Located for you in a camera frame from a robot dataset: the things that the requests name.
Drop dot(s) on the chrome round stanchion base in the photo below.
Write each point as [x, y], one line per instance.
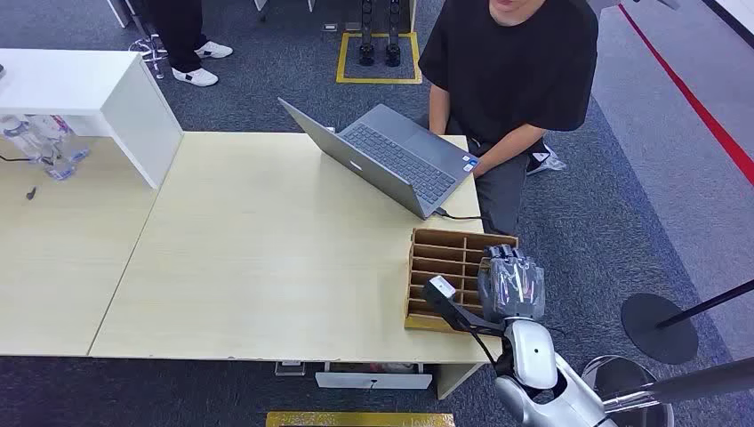
[627, 389]

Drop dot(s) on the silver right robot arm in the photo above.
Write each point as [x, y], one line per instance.
[542, 377]

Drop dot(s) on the standing person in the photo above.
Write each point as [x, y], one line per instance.
[182, 41]

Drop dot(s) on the yellow floor mat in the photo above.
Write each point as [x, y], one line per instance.
[359, 419]

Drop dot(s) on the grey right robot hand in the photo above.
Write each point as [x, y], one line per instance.
[511, 286]

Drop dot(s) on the grey open laptop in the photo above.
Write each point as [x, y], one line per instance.
[389, 159]

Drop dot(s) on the small black clip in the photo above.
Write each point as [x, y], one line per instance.
[30, 193]

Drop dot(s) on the white shelf unit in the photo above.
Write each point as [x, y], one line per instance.
[88, 100]

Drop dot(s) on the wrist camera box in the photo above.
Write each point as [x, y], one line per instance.
[440, 289]

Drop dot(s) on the clear plastic water bottle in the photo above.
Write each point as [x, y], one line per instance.
[59, 147]
[23, 141]

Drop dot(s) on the chrome chair base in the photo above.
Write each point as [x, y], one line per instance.
[148, 53]

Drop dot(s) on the black round stanchion base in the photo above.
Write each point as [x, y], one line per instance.
[658, 327]

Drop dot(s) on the seated person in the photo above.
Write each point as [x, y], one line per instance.
[506, 88]

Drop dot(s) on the white desk drawer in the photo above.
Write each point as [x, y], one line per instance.
[373, 377]

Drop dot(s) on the grey stanchion pole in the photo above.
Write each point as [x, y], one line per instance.
[689, 386]

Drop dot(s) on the black robot legs stand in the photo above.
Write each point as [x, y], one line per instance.
[380, 32]

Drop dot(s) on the wooden card slot organizer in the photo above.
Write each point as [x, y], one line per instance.
[443, 271]

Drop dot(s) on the black stanchion pole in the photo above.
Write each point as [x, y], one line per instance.
[707, 304]

